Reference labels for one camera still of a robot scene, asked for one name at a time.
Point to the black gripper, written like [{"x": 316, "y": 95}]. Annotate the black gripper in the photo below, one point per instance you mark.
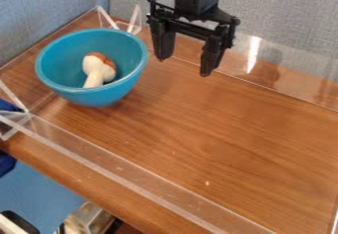
[{"x": 211, "y": 25}]

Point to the white brown-capped toy mushroom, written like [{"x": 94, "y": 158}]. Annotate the white brown-capped toy mushroom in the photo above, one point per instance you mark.
[{"x": 98, "y": 68}]

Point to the blue bowl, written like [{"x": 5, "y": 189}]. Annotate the blue bowl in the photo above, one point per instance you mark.
[{"x": 60, "y": 71}]

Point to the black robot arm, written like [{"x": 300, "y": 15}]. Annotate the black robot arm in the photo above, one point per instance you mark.
[{"x": 195, "y": 6}]

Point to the clear acrylic back barrier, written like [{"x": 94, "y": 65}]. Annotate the clear acrylic back barrier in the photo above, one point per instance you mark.
[{"x": 292, "y": 71}]

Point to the clear acrylic barrier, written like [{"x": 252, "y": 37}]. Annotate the clear acrylic barrier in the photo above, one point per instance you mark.
[
  {"x": 292, "y": 71},
  {"x": 191, "y": 206}
]

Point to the clear acrylic front barrier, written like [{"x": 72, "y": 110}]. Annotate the clear acrylic front barrier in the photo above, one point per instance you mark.
[{"x": 191, "y": 206}]

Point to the black white object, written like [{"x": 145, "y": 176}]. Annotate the black white object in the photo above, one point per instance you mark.
[{"x": 13, "y": 224}]

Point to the clear acrylic corner bracket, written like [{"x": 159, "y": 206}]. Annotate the clear acrylic corner bracket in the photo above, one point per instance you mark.
[{"x": 130, "y": 27}]

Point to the metal table frame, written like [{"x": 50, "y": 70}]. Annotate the metal table frame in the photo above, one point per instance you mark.
[{"x": 89, "y": 219}]

